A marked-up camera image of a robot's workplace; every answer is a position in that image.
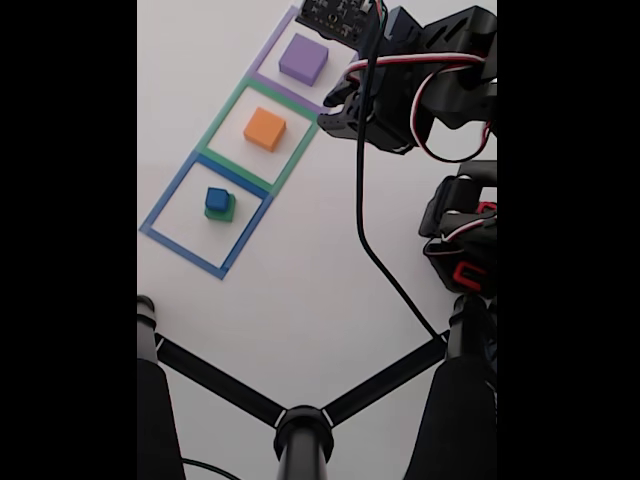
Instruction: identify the orange cube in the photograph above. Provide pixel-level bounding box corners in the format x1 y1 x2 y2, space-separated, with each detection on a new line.
243 106 287 153

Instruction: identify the small blue cube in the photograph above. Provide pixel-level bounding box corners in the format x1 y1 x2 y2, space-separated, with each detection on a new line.
204 187 232 211

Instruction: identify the green cube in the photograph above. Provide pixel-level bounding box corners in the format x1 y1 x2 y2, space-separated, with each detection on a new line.
203 193 237 223

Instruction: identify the large purple cube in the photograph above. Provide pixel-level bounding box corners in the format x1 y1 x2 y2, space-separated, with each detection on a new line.
278 33 330 88

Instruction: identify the purple tape square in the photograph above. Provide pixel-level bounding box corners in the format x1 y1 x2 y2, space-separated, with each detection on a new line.
248 4 370 119

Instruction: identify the green tape square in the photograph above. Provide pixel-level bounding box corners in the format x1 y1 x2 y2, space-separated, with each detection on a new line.
194 74 324 196

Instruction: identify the blue tape square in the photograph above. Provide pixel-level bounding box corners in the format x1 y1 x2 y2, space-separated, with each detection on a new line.
138 149 275 281

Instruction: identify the red table clamp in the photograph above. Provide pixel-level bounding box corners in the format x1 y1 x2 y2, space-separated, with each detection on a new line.
452 260 489 291

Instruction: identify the black tripod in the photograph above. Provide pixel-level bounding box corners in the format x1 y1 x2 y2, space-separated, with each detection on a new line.
137 294 498 480

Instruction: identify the red white servo wire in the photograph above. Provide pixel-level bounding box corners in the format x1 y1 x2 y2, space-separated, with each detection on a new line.
342 52 498 164

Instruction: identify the black gripper camera board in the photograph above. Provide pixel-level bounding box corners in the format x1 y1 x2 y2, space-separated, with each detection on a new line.
294 0 387 51

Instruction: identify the black camera cable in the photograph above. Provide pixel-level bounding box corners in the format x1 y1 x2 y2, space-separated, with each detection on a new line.
354 0 449 344

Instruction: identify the thin black cable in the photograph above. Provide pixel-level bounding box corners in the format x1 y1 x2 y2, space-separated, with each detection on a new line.
179 453 246 480

